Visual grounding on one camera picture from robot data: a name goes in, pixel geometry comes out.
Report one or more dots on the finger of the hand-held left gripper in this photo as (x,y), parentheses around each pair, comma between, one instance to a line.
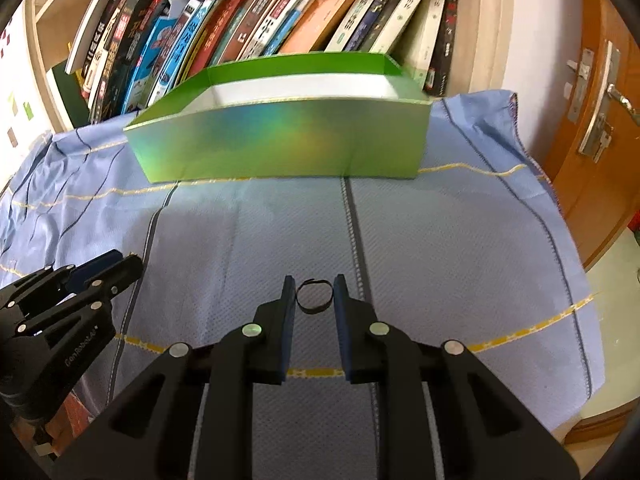
(120,275)
(92,267)

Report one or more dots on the row of books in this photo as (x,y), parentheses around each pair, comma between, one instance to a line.
(250,25)

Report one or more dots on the brown wooden door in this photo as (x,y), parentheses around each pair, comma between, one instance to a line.
(565,160)

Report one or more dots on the green cardboard box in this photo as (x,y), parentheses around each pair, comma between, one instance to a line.
(280,140)

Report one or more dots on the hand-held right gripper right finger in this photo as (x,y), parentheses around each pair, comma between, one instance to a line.
(342,331)

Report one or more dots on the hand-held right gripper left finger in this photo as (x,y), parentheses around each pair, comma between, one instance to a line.
(289,321)

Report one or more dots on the cream wooden bookshelf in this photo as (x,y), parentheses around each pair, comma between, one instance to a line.
(487,35)

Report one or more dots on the blue striped cloth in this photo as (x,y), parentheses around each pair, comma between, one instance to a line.
(450,235)

